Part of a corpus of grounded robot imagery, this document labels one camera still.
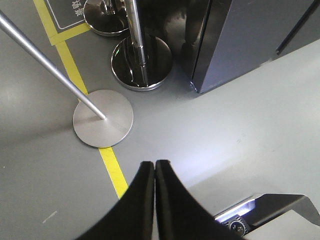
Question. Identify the chrome stanchion post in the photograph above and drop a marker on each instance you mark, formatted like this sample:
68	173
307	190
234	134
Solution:
140	62
106	17

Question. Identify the fridge door with shelves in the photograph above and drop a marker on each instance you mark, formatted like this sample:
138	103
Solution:
225	39

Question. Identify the silver sign stand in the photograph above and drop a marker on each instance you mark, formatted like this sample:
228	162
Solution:
102	118

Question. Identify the chrome stanchion post far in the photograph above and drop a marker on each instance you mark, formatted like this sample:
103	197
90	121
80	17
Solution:
106	17

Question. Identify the chrome stanchion post near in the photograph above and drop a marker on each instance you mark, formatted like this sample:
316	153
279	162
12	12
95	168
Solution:
140	62

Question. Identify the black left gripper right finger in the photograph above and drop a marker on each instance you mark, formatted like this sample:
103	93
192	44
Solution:
179	215

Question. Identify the blue floor sign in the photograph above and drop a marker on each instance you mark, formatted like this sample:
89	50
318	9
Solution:
66	13

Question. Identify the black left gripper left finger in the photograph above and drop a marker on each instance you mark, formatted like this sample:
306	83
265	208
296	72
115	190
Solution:
131	218

